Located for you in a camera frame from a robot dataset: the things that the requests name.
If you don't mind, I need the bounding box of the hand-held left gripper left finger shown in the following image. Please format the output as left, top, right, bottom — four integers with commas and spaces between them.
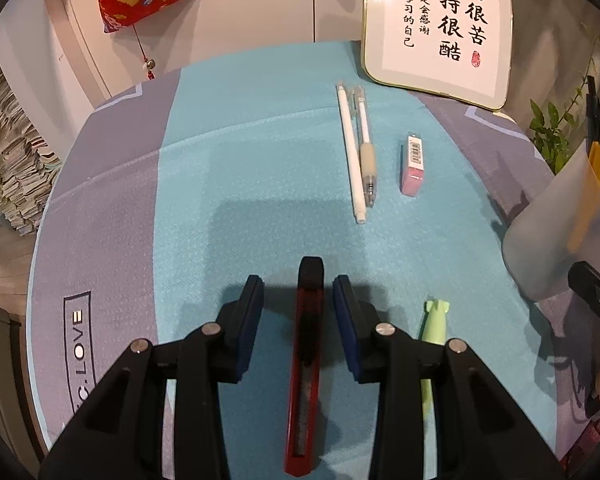
39, 274, 266, 480

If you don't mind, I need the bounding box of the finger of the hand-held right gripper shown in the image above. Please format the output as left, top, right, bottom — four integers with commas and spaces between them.
568, 261, 600, 321

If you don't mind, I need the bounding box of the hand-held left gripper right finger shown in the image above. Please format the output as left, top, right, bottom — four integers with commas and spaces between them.
332, 274, 566, 480

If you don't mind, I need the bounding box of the red utility knife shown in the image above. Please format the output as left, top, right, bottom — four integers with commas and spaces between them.
284, 256, 326, 477

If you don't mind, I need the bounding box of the translucent white cup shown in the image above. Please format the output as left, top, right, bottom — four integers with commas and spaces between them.
502, 146, 600, 302

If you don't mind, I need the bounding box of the light green pen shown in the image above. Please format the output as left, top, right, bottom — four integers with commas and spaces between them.
418, 298, 451, 422

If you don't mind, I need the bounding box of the orange and black pen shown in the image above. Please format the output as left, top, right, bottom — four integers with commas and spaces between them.
567, 76, 600, 254

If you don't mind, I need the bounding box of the green plant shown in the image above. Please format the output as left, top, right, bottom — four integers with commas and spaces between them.
529, 35, 600, 172

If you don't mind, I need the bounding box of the clear pen with beige grip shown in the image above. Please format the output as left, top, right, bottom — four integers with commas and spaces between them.
351, 86, 379, 207

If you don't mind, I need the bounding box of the white pen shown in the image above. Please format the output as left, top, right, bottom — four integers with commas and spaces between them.
336, 81, 367, 225

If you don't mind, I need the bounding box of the pink eraser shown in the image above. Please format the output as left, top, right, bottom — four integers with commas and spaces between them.
400, 132, 427, 197

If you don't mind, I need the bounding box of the dark chair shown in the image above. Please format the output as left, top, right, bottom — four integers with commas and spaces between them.
0, 297, 37, 467

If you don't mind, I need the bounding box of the stack of papers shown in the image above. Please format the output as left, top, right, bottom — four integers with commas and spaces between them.
0, 40, 62, 237

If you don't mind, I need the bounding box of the white cabinet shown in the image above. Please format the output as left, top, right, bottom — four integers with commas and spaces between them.
0, 0, 367, 111

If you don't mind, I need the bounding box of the calligraphy board with gold frame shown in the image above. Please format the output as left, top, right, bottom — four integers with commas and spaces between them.
362, 0, 514, 110

